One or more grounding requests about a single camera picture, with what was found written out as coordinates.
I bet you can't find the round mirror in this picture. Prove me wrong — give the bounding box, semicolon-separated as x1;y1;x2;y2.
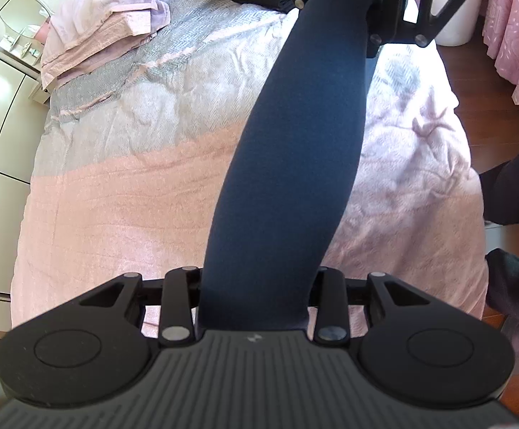
0;0;51;37

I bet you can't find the navy blue garment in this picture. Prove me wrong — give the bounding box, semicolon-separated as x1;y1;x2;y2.
198;0;380;331

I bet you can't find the pink grey bedspread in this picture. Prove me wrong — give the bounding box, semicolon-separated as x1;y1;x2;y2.
11;0;488;324

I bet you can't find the lilac folded sheet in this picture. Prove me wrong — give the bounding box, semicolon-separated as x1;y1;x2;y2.
41;0;171;89

